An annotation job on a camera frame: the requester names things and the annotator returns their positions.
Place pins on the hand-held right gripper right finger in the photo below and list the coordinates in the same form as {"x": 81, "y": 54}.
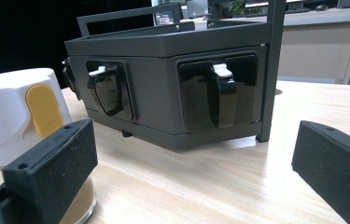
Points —
{"x": 337, "y": 168}

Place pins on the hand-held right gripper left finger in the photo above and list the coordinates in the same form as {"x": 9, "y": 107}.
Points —
{"x": 51, "y": 168}

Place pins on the dark grey metal rack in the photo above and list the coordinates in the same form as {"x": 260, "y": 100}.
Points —
{"x": 151, "y": 87}

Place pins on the beige desk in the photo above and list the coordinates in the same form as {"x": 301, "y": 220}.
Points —
{"x": 315, "y": 49}

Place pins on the computer mouse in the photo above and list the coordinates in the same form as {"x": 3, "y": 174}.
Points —
{"x": 322, "y": 7}

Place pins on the green plant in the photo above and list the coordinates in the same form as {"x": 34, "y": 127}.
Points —
{"x": 241, "y": 7}

